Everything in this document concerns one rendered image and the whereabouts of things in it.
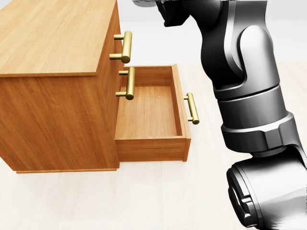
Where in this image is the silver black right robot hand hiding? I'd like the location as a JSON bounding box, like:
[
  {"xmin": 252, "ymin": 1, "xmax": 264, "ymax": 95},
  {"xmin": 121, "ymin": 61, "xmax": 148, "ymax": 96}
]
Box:
[{"xmin": 131, "ymin": 0, "xmax": 192, "ymax": 27}]

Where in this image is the wooden cabinet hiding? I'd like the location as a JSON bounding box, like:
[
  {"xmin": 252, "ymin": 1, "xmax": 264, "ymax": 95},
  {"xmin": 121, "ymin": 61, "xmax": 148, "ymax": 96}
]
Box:
[{"xmin": 0, "ymin": 0, "xmax": 127, "ymax": 173}]

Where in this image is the shallow closed wooden drawer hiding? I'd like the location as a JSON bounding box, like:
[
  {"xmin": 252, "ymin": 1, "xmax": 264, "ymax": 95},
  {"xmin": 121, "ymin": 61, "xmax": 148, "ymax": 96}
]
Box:
[{"xmin": 95, "ymin": 0, "xmax": 120, "ymax": 105}]

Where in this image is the open wooden drawer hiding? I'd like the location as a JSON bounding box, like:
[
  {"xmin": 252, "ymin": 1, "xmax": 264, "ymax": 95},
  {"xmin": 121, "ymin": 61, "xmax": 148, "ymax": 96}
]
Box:
[{"xmin": 114, "ymin": 63, "xmax": 192, "ymax": 162}]

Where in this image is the brass drawer handle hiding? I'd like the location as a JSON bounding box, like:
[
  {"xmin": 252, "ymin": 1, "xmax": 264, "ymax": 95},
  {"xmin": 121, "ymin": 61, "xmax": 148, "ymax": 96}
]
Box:
[
  {"xmin": 183, "ymin": 92, "xmax": 200, "ymax": 125},
  {"xmin": 115, "ymin": 67, "xmax": 136, "ymax": 101},
  {"xmin": 109, "ymin": 30, "xmax": 133, "ymax": 64}
]

